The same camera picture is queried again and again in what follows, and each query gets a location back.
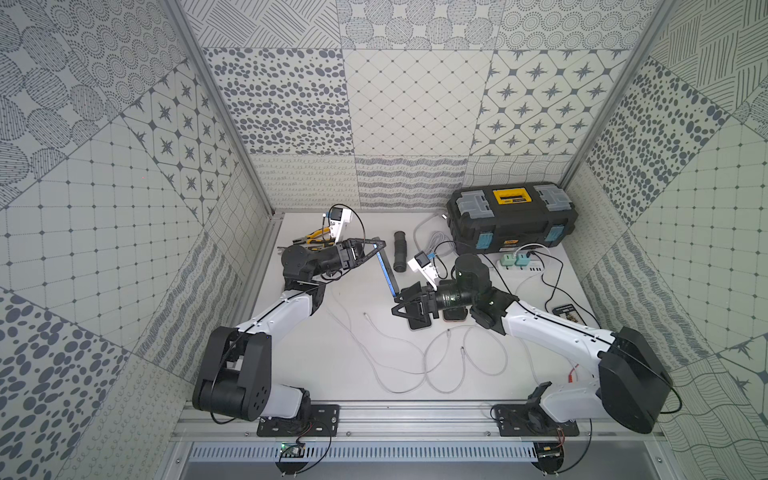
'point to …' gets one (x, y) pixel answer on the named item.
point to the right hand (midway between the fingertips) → (395, 307)
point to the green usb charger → (507, 260)
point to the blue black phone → (387, 269)
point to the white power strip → (532, 267)
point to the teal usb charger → (521, 260)
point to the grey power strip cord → (414, 230)
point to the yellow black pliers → (309, 238)
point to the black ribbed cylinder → (400, 251)
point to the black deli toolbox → (499, 219)
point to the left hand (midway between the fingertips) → (376, 240)
